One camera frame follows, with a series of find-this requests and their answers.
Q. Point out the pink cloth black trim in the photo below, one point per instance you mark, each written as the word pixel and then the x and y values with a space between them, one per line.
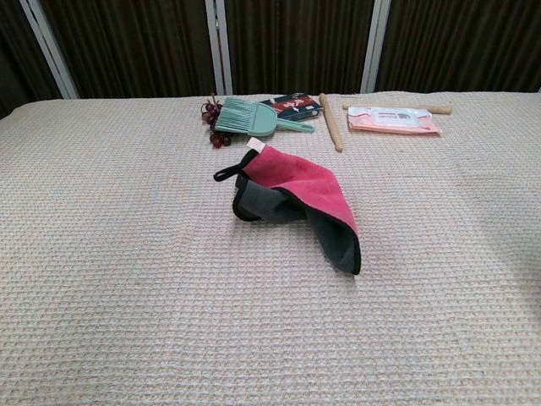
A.
pixel 304 177

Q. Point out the dark red berry bunch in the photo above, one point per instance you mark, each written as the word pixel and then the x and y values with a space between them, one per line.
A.
pixel 220 139

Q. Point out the teal plastic hand brush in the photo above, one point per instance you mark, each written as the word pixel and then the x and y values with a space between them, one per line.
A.
pixel 253 120

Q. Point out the thick wooden stick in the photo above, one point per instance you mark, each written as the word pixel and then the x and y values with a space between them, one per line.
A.
pixel 331 124

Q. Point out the dark printed card box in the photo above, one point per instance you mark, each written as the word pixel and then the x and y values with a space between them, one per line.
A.
pixel 296 105

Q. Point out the pink wet wipes pack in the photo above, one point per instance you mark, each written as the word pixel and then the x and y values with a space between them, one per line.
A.
pixel 393 122

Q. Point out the thin wooden stick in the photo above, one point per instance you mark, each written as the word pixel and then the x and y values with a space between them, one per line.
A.
pixel 439 110

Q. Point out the white partition post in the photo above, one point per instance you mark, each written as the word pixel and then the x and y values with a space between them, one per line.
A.
pixel 50 51
pixel 222 51
pixel 375 51

